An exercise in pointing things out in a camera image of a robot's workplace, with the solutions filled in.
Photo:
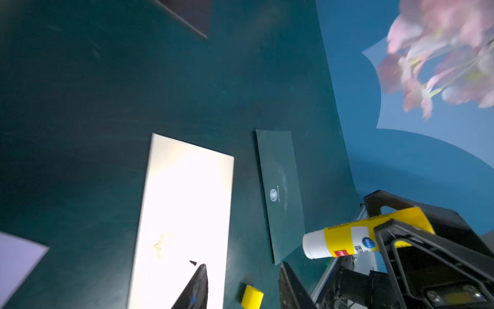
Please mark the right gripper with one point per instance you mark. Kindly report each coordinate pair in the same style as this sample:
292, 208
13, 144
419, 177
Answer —
450, 269

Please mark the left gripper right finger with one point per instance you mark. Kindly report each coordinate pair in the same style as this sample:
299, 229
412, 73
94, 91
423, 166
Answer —
291, 291

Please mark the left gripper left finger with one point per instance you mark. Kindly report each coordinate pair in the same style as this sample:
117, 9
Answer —
195, 294

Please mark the yellow glue stick cap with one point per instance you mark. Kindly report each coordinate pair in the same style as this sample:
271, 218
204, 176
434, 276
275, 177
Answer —
252, 298

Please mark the yellow glue stick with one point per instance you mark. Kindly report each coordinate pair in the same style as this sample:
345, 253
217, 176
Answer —
358, 237

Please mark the cream yellow envelope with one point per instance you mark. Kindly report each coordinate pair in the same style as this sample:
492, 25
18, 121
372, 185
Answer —
184, 223

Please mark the dark green envelope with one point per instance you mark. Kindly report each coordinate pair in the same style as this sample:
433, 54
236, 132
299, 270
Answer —
282, 191

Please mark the purple envelope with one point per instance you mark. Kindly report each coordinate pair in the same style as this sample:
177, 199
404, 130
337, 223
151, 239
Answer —
19, 257

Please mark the aluminium mounting rail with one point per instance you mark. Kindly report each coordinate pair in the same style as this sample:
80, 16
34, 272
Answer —
327, 293

